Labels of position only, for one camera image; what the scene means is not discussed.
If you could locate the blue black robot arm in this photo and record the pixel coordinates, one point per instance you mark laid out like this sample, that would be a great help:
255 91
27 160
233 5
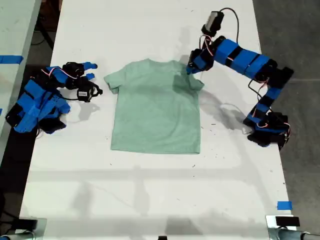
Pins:
262 75
37 107

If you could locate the metal table bracket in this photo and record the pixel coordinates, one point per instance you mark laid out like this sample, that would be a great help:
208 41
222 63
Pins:
271 222

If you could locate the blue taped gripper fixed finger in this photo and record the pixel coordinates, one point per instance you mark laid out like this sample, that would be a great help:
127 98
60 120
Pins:
90 65
190 70

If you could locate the black camera box with label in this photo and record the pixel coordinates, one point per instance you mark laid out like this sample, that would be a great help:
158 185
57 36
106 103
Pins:
212 23
86 91

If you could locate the pale green T-shirt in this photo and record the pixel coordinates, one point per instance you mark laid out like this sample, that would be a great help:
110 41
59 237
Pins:
155 112

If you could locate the small black box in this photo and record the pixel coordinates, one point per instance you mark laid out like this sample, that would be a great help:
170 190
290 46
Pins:
26 224
287 221

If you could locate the grey metal pipe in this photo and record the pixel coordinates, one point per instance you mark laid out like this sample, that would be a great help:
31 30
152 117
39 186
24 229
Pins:
17 236
295 235

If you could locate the white side table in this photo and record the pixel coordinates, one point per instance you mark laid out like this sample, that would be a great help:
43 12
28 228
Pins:
15 37

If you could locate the long blue tape strip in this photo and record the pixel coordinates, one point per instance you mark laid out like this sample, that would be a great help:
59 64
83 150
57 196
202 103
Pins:
11 59

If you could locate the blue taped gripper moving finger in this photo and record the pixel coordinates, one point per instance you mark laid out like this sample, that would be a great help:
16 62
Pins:
200 72
90 76

